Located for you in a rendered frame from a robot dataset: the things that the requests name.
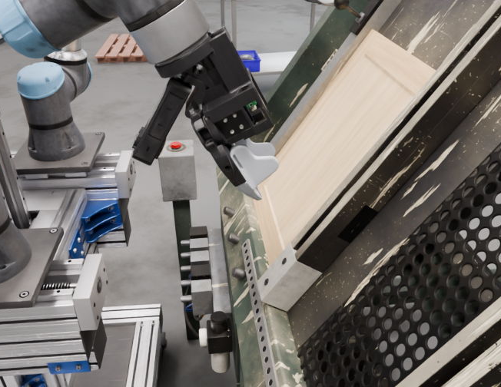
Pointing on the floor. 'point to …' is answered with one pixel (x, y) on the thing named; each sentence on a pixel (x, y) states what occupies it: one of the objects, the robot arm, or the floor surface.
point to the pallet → (116, 45)
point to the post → (183, 215)
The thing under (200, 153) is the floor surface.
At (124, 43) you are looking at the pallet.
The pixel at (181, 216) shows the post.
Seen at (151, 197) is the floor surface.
